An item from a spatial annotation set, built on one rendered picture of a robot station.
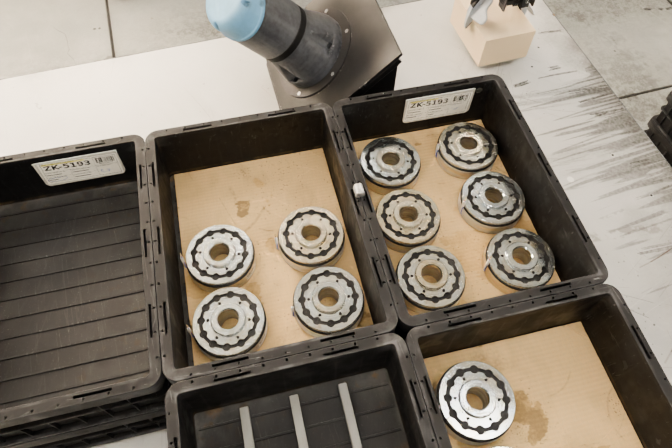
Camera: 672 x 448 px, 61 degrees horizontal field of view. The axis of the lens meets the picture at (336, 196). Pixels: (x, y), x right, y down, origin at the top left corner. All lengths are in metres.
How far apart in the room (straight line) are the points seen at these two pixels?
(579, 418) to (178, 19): 2.20
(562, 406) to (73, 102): 1.10
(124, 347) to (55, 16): 2.08
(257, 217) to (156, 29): 1.74
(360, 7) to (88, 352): 0.75
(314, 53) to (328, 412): 0.63
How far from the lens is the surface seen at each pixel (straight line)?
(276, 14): 1.03
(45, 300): 0.96
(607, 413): 0.90
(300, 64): 1.09
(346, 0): 1.17
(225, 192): 0.97
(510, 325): 0.83
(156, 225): 0.84
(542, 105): 1.34
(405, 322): 0.75
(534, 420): 0.86
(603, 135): 1.33
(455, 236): 0.93
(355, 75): 1.06
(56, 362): 0.91
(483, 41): 1.31
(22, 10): 2.89
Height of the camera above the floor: 1.63
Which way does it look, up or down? 57 degrees down
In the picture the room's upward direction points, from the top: 2 degrees clockwise
